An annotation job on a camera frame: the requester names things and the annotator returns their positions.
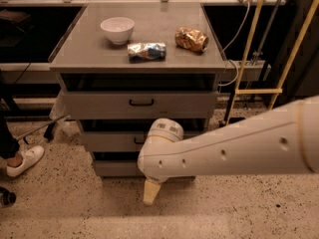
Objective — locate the grey drawer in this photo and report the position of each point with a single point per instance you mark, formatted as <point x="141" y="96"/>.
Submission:
<point x="114" y="135"/>
<point x="139" y="96"/>
<point x="116" y="164"/>

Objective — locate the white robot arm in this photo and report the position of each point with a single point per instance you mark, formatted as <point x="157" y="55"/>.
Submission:
<point x="282" y="141"/>

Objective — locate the grey bottom drawer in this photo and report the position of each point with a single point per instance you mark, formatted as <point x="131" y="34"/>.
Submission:
<point x="116" y="164"/>

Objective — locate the grey top drawer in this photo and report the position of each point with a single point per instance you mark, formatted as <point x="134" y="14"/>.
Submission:
<point x="139" y="96"/>

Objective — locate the grey drawer cabinet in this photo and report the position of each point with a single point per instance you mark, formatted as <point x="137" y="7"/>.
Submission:
<point x="125" y="65"/>

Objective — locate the yellow hand truck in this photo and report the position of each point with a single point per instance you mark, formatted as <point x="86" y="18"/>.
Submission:
<point x="281" y="48"/>

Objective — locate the clear plastic bag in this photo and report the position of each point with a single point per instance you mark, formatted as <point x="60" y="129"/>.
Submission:
<point x="59" y="108"/>

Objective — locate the white sneaker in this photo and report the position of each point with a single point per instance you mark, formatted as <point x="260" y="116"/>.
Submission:
<point x="22" y="161"/>

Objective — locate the crushed blue silver can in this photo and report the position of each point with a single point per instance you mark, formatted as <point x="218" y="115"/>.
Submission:
<point x="146" y="51"/>

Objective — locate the grey metal pole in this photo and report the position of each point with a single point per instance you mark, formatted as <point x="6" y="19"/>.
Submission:
<point x="39" y="127"/>

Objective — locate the black caster wheel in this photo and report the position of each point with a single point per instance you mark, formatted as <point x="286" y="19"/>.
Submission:
<point x="7" y="198"/>

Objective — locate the crushed gold can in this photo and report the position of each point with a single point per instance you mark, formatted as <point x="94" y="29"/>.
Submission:
<point x="191" y="39"/>

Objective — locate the white ceramic bowl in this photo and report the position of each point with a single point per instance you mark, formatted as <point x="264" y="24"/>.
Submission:
<point x="118" y="30"/>

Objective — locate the grey wall-mounted box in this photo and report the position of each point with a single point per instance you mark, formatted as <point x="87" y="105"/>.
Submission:
<point x="231" y="71"/>

